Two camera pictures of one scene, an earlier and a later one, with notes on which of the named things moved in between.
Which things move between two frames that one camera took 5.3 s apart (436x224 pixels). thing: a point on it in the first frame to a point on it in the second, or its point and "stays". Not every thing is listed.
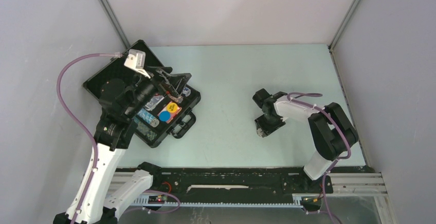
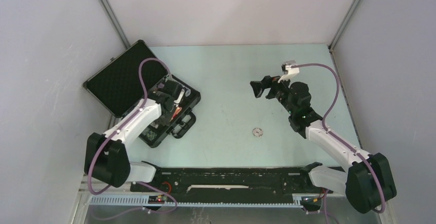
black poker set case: (156, 97) stays
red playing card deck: (171, 114) stays
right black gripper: (265, 129) to (267, 82)
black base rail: (238, 182) stays
